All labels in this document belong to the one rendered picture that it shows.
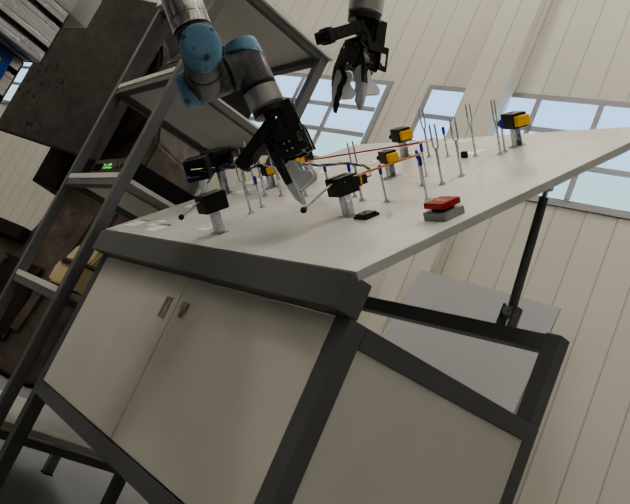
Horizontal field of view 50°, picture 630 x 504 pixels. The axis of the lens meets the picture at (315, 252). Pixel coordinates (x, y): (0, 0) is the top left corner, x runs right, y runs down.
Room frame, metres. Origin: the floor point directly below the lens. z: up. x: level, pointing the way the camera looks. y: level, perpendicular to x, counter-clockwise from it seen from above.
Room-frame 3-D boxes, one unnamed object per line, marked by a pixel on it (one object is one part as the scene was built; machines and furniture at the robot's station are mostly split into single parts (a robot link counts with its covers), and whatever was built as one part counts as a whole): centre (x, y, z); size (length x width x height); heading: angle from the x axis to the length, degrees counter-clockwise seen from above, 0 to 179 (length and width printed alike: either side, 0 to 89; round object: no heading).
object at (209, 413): (1.35, 0.08, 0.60); 0.55 x 0.03 x 0.39; 35
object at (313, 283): (1.57, 0.25, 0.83); 1.18 x 0.06 x 0.06; 35
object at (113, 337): (1.80, 0.39, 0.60); 0.55 x 0.02 x 0.39; 35
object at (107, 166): (2.36, 0.63, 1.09); 0.35 x 0.33 x 0.07; 35
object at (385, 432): (1.75, -0.01, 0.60); 1.17 x 0.58 x 0.40; 35
